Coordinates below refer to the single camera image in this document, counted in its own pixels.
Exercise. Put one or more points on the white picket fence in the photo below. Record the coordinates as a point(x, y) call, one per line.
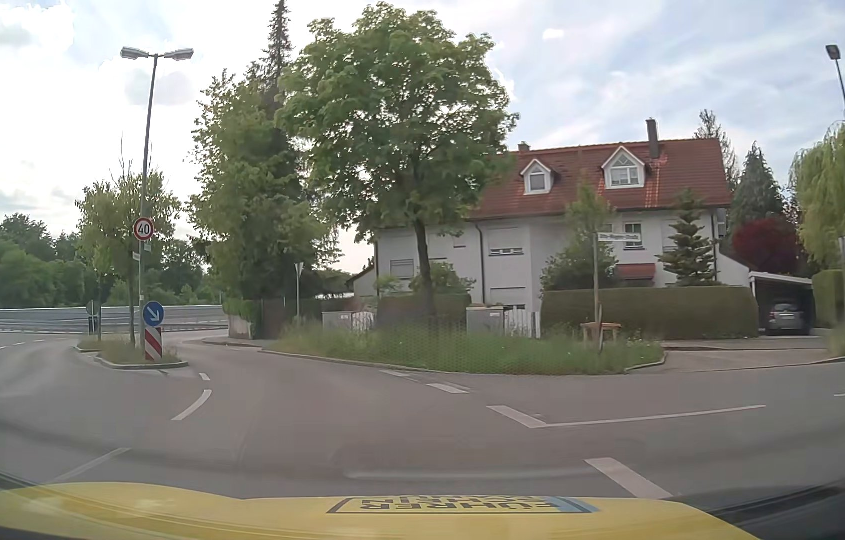
point(521, 324)

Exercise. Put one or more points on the street name sign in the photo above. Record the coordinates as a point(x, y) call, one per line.
point(619, 237)

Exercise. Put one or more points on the grey street cabinet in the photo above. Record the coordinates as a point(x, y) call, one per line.
point(336, 321)
point(484, 320)

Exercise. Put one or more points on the wood of trees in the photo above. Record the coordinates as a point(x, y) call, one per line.
point(10, 270)

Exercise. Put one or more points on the tall dense green tree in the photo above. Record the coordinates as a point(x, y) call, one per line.
point(250, 195)

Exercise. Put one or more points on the small conifer tree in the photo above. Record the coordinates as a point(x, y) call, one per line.
point(688, 247)

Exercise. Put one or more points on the small road sign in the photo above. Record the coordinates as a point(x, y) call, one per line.
point(92, 307)

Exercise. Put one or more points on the grey guard rail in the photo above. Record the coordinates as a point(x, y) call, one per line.
point(32, 319)

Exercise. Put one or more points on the blue arrow sign with beacon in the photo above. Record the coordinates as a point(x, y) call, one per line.
point(153, 314)

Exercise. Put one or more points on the grey asphalt road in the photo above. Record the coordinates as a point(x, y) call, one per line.
point(317, 427)

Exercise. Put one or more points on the kerbed grassy traffic island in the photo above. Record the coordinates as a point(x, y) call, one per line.
point(126, 354)

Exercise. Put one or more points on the young tree with wooden support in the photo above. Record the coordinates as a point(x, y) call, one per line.
point(589, 217)

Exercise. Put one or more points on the carport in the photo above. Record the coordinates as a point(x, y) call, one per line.
point(779, 279)

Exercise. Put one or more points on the dark green hedge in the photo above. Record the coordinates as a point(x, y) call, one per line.
point(437, 307)

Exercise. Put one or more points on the large broadleaf tree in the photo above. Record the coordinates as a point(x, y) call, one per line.
point(400, 112)

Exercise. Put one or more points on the double-headed lamp post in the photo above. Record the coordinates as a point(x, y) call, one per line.
point(146, 150)

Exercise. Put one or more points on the dark conifer tree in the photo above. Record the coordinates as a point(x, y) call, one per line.
point(757, 191)

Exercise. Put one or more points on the slender young tree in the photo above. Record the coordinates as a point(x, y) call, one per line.
point(122, 217)

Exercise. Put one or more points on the road markings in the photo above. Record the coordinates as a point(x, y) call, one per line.
point(516, 416)

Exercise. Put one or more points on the car's own bonnet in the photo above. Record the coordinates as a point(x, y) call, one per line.
point(167, 517)

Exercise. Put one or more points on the white house with red roof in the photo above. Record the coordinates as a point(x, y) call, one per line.
point(587, 172)

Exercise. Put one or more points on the triangular road sign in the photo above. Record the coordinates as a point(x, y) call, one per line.
point(299, 267)

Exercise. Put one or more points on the round speed limit sign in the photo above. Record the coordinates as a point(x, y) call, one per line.
point(143, 229)

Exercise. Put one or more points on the dark mesh fence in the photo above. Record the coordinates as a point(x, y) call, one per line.
point(280, 316)

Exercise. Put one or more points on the red-leaved tree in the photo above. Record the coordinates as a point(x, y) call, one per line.
point(767, 246)

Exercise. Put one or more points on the grey parked car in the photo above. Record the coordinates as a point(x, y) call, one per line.
point(786, 318)

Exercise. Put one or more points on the long trimmed green hedge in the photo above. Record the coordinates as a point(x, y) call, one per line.
point(655, 311)

